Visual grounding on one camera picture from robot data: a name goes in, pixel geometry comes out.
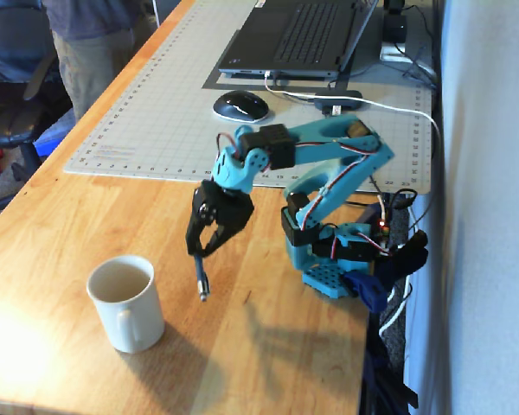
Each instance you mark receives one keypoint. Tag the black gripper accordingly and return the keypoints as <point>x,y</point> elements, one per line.
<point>225,207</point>

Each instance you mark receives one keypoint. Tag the black pen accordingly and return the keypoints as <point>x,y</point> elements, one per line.
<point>201,279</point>

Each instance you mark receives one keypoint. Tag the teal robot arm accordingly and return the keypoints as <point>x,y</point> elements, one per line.
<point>328,142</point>

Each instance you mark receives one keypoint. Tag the white ceramic mug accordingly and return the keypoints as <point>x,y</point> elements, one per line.
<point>138,315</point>

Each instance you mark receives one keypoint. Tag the grey gridded cutting mat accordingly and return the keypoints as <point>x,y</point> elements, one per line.
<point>164,129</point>

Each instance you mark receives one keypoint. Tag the black computer mouse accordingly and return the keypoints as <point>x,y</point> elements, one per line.
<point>240,106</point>

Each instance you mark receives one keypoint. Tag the dark blue table clamp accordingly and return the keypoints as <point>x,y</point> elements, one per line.
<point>372,291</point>

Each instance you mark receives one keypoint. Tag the black usb hub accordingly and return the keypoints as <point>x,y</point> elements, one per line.
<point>337,98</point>

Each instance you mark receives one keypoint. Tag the pale blue storage bin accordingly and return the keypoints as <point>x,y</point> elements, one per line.
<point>52,134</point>

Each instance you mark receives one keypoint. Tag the person in grey shirt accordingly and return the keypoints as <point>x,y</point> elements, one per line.
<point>91,65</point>

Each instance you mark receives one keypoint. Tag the dark grey laptop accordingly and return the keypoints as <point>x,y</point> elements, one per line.
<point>303,34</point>

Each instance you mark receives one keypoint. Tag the black office chair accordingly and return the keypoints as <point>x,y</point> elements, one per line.
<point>8,116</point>

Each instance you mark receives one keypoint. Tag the silver stand base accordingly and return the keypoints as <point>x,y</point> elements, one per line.
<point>393,51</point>

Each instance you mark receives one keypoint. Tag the black desktop device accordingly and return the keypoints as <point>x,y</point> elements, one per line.
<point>395,23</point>

